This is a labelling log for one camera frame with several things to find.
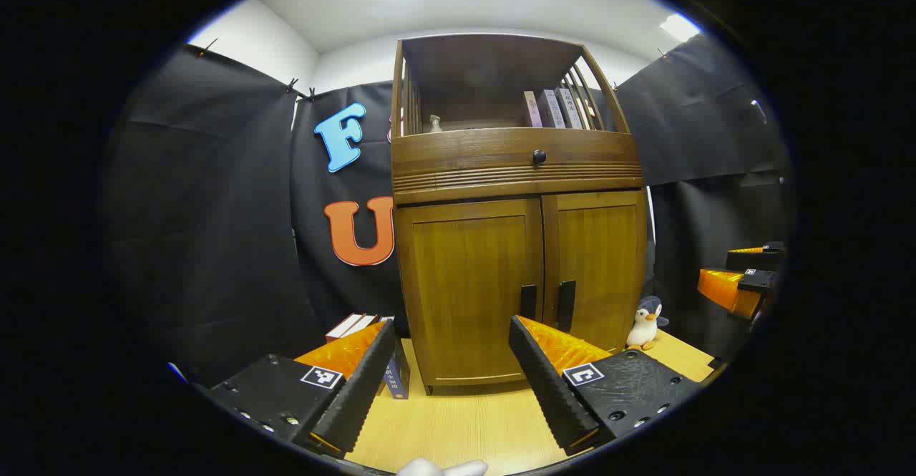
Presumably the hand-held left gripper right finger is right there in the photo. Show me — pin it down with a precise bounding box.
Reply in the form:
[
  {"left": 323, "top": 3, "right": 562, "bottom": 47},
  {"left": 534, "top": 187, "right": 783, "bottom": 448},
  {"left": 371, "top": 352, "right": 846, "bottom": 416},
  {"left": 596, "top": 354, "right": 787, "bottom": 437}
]
[{"left": 508, "top": 315, "right": 706, "bottom": 457}]

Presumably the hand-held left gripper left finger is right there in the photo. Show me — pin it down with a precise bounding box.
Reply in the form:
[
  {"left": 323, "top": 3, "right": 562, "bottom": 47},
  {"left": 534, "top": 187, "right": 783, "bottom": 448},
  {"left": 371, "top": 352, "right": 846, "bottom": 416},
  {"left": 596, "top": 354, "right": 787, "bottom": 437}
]
[{"left": 204, "top": 319, "right": 398, "bottom": 459}]

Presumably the wooden shoe cabinet door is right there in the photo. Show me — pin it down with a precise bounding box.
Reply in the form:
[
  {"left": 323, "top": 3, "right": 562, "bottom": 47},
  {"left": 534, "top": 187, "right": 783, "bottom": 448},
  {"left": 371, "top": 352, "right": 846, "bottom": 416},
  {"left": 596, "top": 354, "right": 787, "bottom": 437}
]
[
  {"left": 396, "top": 198, "right": 545, "bottom": 385},
  {"left": 542, "top": 190, "right": 648, "bottom": 354}
]

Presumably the wooden double-door shoe cabinet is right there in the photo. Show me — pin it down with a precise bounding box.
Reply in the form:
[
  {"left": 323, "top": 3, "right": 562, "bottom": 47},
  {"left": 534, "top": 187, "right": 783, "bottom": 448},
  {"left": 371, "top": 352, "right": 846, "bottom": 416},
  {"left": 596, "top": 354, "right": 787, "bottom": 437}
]
[{"left": 390, "top": 32, "right": 648, "bottom": 396}]

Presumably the wooden cabinet drawer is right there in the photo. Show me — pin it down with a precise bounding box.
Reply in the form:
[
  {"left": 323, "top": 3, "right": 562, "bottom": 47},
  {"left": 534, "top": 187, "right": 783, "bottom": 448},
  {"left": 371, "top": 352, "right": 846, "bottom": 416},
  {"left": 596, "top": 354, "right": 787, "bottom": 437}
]
[{"left": 391, "top": 128, "right": 643, "bottom": 192}]

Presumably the blue book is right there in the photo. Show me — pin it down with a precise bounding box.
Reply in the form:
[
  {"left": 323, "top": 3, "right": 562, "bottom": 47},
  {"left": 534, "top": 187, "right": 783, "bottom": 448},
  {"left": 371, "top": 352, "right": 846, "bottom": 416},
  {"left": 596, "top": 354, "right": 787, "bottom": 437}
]
[{"left": 379, "top": 315, "right": 411, "bottom": 399}]

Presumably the penguin plush toy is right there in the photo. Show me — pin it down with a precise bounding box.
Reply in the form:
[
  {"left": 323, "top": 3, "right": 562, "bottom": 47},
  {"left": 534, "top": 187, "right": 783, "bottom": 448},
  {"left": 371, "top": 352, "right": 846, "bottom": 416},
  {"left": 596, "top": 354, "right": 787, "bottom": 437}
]
[{"left": 626, "top": 296, "right": 670, "bottom": 351}]

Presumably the black backdrop cloth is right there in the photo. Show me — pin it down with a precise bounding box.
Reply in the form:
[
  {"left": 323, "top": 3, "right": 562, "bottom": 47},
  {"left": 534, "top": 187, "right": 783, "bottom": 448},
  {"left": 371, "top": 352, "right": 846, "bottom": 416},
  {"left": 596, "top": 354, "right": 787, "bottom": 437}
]
[{"left": 107, "top": 32, "right": 795, "bottom": 387}]

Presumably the small ceiling light panel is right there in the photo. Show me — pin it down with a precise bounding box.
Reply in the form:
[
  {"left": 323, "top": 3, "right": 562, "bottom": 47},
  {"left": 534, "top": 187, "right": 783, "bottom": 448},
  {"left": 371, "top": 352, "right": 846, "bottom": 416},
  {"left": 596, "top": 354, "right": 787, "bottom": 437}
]
[{"left": 658, "top": 13, "right": 702, "bottom": 42}]

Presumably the purple book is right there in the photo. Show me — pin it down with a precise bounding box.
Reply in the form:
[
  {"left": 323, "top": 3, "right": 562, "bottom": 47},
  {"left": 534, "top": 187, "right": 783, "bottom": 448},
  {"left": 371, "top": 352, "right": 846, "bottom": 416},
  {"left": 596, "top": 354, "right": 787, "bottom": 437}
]
[{"left": 538, "top": 89, "right": 566, "bottom": 129}]

